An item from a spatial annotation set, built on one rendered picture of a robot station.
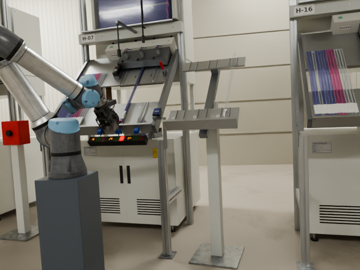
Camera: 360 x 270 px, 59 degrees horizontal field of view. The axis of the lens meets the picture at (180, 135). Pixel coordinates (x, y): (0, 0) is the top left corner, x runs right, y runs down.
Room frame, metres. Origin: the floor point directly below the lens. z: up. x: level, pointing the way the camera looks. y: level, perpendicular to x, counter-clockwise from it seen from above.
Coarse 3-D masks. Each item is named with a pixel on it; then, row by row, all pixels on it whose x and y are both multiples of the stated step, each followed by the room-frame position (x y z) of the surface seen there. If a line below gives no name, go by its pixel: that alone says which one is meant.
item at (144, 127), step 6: (84, 126) 1.78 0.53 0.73; (90, 126) 1.77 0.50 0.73; (96, 126) 1.76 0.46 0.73; (102, 126) 1.75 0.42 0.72; (120, 126) 1.72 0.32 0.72; (126, 126) 1.72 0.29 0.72; (132, 126) 1.71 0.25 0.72; (138, 126) 1.70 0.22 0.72; (144, 126) 1.69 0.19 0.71; (150, 126) 1.68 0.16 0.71; (84, 132) 1.82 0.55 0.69; (90, 132) 1.81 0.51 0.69; (108, 132) 1.78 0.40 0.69; (114, 132) 1.77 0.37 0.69; (126, 132) 1.75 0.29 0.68; (132, 132) 1.74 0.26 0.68; (144, 132) 1.72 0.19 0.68
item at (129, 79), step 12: (96, 60) 2.34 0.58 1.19; (108, 60) 2.30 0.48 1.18; (84, 72) 2.25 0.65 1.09; (96, 72) 2.22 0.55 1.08; (108, 72) 2.18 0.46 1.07; (132, 72) 2.11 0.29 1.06; (144, 72) 2.07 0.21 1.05; (156, 72) 2.04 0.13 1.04; (108, 84) 2.07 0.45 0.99; (120, 84) 2.04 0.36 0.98; (132, 84) 2.01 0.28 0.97; (144, 84) 2.00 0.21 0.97; (156, 84) 2.03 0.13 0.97
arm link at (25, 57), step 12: (0, 36) 1.12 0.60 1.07; (12, 36) 1.14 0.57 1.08; (0, 48) 1.12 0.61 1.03; (12, 48) 1.13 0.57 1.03; (24, 48) 1.17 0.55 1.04; (12, 60) 1.16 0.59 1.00; (24, 60) 1.17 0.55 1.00; (36, 60) 1.19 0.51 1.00; (36, 72) 1.20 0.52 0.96; (48, 72) 1.21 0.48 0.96; (60, 72) 1.25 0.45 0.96; (48, 84) 1.26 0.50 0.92; (60, 84) 1.25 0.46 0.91; (72, 84) 1.27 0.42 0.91; (72, 96) 1.29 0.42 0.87; (84, 96) 1.28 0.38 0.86; (96, 96) 1.31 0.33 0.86; (84, 108) 1.37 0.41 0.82
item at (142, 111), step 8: (120, 104) 1.89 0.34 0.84; (136, 104) 1.85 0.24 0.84; (144, 104) 1.83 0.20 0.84; (152, 104) 1.82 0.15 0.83; (88, 112) 1.90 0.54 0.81; (120, 112) 1.83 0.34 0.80; (128, 112) 1.81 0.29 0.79; (136, 112) 1.80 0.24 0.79; (144, 112) 1.78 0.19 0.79; (152, 112) 1.76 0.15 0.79; (88, 120) 1.85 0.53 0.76; (128, 120) 1.77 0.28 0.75; (136, 120) 1.75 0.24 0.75; (144, 120) 1.73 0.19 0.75; (152, 120) 1.72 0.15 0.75
